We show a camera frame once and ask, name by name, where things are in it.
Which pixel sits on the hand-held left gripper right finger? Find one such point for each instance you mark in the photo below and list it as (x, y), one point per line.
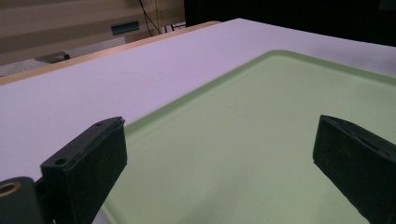
(358, 161)

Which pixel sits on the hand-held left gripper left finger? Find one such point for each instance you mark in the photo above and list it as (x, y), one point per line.
(82, 168)

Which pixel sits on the light green plastic tray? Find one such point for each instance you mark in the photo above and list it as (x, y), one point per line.
(249, 140)

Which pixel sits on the grey perforated metal board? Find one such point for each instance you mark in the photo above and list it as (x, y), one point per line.
(18, 67)

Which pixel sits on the dark green wall box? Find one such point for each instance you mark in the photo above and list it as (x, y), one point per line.
(125, 27)

